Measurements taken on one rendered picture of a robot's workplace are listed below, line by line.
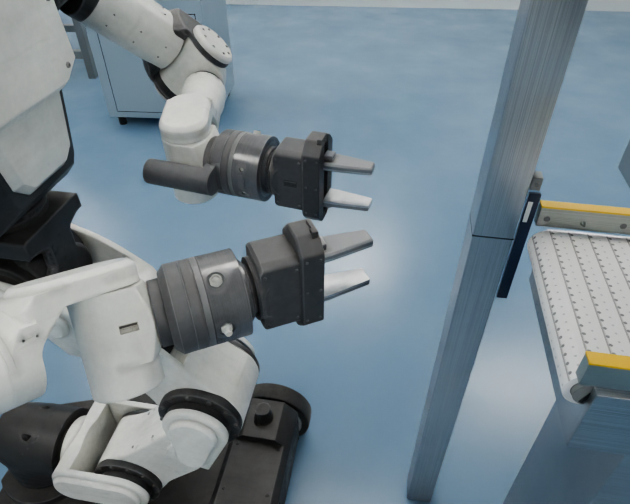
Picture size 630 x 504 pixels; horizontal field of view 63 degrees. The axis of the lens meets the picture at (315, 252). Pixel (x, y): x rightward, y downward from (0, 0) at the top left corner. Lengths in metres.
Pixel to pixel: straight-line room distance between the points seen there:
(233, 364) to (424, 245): 1.40
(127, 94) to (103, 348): 2.71
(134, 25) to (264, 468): 0.95
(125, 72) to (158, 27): 2.17
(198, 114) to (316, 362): 1.12
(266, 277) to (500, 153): 0.39
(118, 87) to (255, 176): 2.51
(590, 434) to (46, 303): 0.56
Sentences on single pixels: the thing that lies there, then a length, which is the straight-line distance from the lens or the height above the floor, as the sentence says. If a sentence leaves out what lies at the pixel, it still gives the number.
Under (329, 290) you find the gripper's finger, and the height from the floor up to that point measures 0.95.
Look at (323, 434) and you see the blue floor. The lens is 1.54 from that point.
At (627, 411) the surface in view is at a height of 0.86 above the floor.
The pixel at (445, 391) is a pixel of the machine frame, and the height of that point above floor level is 0.47.
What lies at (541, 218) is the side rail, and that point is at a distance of 0.78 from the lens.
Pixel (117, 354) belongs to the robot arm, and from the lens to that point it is 0.48.
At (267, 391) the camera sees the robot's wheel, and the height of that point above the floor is 0.20.
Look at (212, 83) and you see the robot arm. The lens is 0.88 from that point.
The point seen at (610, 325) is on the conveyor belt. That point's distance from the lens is 0.68.
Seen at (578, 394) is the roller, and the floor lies 0.87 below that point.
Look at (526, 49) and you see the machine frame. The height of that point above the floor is 1.13.
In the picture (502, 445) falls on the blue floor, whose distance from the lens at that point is 1.61.
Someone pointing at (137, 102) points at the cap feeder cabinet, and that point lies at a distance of 3.13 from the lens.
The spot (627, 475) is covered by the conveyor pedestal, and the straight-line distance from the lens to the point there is 0.84.
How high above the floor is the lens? 1.33
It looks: 40 degrees down
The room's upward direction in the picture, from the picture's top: straight up
